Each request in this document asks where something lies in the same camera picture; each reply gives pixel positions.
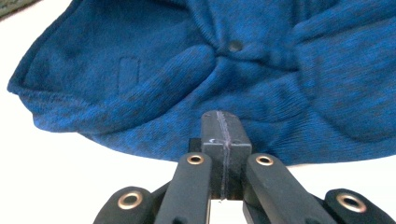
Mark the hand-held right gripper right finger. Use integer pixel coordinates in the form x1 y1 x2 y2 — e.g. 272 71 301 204
223 110 339 224

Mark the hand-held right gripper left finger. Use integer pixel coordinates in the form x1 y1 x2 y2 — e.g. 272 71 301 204
154 110 226 224

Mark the blue knit garment white print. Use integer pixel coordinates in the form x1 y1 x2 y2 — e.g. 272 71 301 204
7 0 396 166

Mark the green woven basket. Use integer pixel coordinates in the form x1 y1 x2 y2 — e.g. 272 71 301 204
0 0 42 21

